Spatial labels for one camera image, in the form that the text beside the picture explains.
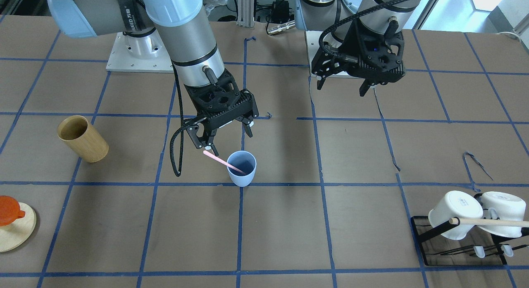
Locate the white mug outer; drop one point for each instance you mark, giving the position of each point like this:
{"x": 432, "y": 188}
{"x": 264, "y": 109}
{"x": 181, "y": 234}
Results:
{"x": 504, "y": 206}

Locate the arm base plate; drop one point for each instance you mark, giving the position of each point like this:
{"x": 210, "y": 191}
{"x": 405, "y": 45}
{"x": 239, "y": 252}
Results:
{"x": 146, "y": 54}
{"x": 315, "y": 52}

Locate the white mug with face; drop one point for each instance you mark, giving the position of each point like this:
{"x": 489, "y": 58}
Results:
{"x": 455, "y": 204}

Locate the black wire mug rack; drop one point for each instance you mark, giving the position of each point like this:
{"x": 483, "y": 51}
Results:
{"x": 462, "y": 245}

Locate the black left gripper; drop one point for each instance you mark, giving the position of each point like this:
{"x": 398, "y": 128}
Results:
{"x": 346, "y": 43}

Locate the orange red mug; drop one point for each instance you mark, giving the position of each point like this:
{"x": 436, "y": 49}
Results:
{"x": 10, "y": 210}

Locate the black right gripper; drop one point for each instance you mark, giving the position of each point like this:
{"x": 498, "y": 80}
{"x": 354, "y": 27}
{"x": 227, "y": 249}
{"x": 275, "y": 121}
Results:
{"x": 197, "y": 136}

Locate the pink chopstick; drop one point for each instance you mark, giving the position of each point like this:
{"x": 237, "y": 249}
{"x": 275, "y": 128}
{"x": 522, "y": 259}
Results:
{"x": 216, "y": 158}

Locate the bamboo cylinder holder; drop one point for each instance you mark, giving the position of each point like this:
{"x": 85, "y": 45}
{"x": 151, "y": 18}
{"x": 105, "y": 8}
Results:
{"x": 82, "y": 137}

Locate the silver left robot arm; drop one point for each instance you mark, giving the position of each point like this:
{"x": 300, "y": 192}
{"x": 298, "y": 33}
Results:
{"x": 335, "y": 16}

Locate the light blue plastic cup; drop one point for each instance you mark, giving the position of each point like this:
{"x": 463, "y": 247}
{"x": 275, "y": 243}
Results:
{"x": 244, "y": 161}

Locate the aluminium frame post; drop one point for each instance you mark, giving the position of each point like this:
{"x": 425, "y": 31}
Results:
{"x": 245, "y": 13}

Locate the wooden rack rod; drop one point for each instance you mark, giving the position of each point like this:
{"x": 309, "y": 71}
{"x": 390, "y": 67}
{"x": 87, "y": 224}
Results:
{"x": 488, "y": 222}

